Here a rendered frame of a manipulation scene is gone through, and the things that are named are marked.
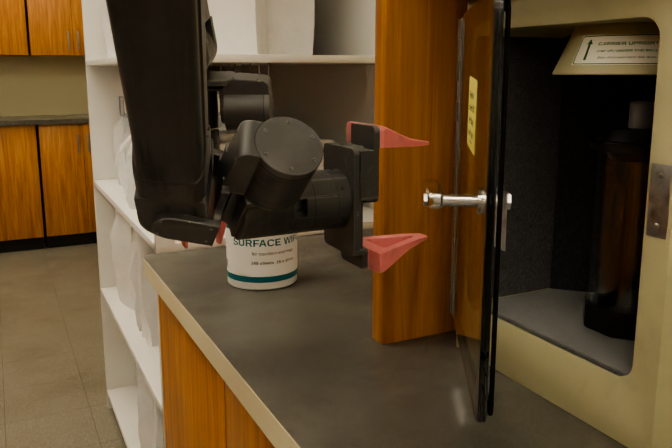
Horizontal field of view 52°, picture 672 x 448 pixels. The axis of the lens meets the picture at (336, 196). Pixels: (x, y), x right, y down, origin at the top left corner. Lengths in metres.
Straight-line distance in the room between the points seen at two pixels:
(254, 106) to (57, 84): 5.17
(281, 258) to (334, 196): 0.60
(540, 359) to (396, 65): 0.41
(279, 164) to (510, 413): 0.43
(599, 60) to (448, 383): 0.42
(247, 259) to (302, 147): 0.67
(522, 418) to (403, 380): 0.16
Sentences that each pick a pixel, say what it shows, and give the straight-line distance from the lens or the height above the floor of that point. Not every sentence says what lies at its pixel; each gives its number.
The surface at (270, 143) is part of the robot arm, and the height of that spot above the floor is 1.26.
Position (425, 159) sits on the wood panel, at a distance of 0.95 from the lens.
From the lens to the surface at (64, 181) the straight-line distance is 5.50.
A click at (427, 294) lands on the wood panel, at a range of 1.00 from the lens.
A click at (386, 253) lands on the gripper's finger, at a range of 0.66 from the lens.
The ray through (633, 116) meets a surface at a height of 1.27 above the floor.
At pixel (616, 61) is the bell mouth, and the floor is 1.33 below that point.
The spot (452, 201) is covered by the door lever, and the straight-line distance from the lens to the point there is 0.65.
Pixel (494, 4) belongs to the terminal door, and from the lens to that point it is 0.61.
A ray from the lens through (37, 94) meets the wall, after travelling 5.98.
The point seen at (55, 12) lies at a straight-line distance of 5.67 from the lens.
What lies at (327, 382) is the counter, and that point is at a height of 0.94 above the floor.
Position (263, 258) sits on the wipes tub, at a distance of 1.20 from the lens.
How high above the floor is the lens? 1.32
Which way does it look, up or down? 10 degrees down
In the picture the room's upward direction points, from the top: straight up
